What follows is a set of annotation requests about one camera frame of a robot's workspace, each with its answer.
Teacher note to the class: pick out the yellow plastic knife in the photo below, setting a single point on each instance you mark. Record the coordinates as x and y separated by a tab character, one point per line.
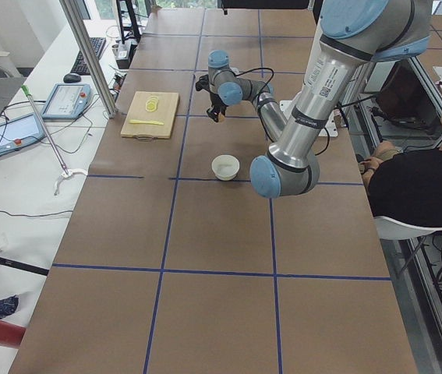
145	122

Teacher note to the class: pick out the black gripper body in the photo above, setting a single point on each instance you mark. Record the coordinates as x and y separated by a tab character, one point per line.
217	104

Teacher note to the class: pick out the aluminium frame post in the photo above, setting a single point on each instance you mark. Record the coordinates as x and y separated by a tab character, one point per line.
79	31

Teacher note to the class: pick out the blue teach pendant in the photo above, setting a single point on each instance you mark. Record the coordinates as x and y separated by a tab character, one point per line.
67	101
19	133

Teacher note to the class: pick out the seated person in black shirt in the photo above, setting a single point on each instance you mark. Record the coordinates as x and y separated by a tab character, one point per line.
405	186

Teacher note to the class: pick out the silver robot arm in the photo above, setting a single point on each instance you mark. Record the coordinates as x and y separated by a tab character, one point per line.
350	34

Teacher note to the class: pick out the wooden cutting board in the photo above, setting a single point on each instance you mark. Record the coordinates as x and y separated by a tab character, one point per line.
166	111

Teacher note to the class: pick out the grabber stick with green tip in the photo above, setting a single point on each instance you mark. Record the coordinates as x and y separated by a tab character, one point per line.
67	173

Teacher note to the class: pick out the blue teach pendant near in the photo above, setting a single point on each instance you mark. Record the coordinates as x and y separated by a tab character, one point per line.
19	133

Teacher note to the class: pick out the white ceramic bowl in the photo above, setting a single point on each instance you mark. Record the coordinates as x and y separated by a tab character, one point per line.
225	167

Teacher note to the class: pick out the blue teach pendant far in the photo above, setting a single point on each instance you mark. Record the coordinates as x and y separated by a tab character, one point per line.
67	101

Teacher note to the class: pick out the black computer mouse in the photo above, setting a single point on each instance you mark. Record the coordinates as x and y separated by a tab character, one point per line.
71	78

